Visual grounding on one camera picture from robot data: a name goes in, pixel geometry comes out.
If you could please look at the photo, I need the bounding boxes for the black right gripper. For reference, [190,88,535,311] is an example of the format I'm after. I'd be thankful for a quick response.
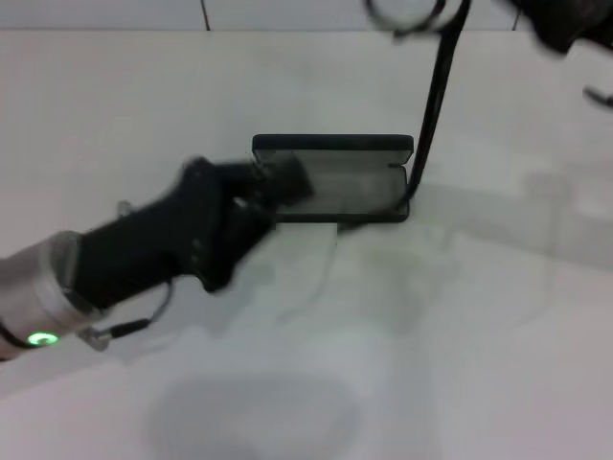
[507,0,613,57]

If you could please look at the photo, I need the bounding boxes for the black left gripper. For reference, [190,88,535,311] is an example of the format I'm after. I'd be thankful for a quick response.
[65,152,316,313]

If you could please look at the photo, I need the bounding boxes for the black glasses case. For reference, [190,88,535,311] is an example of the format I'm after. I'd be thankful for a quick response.
[252,134,415,224]

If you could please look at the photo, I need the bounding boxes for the black glasses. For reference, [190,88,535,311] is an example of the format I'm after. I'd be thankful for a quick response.
[366,0,473,205]

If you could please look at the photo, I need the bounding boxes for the left arm cable with plug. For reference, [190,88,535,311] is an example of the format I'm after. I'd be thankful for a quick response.
[79,280,174,354]

